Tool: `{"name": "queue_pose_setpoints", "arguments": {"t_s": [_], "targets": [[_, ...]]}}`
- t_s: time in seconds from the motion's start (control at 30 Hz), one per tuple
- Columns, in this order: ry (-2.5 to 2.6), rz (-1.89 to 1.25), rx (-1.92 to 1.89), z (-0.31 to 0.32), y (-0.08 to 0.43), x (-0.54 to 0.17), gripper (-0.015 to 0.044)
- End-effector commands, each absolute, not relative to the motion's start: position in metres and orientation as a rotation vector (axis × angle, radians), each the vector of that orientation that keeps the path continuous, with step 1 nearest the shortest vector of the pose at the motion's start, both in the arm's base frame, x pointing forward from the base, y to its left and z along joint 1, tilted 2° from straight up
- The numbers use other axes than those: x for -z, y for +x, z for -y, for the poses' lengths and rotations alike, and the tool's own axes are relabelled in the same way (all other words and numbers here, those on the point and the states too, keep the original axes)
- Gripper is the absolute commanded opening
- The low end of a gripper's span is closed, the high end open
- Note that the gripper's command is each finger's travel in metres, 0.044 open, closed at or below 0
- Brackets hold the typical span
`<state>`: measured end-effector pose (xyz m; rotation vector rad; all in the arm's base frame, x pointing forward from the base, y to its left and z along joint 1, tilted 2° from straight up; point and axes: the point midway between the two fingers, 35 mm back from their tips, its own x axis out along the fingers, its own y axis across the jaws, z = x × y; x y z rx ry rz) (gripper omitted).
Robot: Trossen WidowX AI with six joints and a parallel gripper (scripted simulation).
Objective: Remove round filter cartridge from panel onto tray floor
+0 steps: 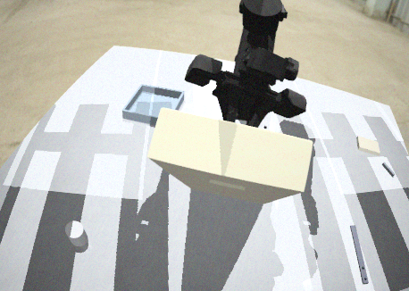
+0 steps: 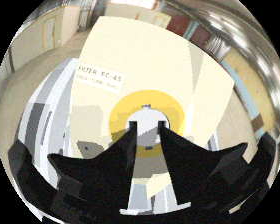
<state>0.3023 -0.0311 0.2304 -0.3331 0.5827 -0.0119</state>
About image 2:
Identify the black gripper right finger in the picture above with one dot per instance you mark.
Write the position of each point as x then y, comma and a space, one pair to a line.
190, 166

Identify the cream rectangular box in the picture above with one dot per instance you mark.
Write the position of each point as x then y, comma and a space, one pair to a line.
126, 63

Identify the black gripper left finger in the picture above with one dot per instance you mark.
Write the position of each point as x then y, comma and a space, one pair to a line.
111, 171

